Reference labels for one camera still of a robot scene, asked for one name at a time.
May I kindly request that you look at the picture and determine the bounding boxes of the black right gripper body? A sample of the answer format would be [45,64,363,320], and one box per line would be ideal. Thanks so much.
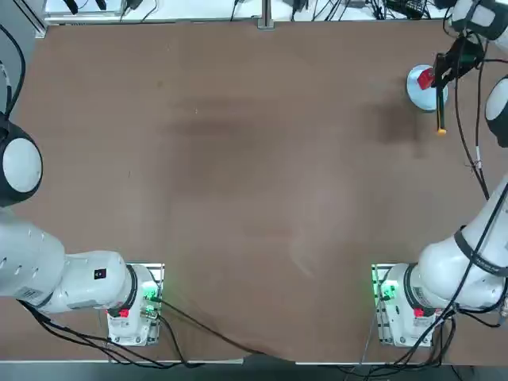
[446,37,485,79]

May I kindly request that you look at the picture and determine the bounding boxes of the red wooden cube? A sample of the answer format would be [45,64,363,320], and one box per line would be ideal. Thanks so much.
[417,67,436,90]

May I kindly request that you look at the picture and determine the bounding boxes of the light blue round plate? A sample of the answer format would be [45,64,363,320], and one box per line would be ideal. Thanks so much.
[405,64,449,114]

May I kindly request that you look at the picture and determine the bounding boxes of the black dotted panel device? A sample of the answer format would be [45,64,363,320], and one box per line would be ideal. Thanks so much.
[387,0,432,19]

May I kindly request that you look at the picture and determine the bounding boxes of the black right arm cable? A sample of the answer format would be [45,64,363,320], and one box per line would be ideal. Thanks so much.
[452,77,491,202]

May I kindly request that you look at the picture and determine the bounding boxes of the aluminium frame post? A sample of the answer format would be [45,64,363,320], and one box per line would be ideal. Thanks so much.
[257,0,275,29]

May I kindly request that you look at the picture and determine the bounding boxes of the black base cable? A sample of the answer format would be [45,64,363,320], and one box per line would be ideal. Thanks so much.
[158,299,297,363]

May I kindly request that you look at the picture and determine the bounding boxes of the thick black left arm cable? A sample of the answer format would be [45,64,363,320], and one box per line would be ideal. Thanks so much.
[0,23,25,116]

